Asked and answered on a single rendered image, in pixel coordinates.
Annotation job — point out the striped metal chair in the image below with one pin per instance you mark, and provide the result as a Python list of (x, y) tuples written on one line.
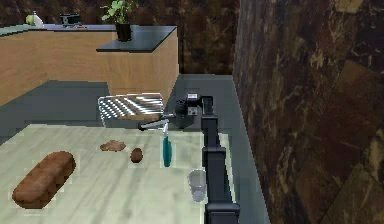
[(130, 106)]

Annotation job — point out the flat brown bread slice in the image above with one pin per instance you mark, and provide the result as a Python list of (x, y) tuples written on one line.
[(112, 145)]

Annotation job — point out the green apple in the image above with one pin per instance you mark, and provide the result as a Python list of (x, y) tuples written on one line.
[(30, 19)]

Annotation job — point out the brown potato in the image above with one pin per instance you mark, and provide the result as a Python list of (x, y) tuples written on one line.
[(136, 155)]

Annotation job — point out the teal dish brush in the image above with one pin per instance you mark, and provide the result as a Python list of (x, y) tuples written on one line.
[(166, 150)]

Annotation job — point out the clear glass cup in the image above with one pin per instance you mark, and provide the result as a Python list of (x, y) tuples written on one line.
[(198, 185)]

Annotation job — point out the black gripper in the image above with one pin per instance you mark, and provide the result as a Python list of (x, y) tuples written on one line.
[(182, 113)]

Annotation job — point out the green plant in black pot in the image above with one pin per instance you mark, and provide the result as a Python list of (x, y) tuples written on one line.
[(120, 20)]

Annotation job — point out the brown bread loaf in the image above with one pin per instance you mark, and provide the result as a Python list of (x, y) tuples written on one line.
[(43, 180)]

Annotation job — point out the wooden kitchen counter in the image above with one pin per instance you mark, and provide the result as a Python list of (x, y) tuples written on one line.
[(83, 63)]

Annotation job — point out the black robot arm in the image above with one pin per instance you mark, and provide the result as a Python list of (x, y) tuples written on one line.
[(213, 156)]

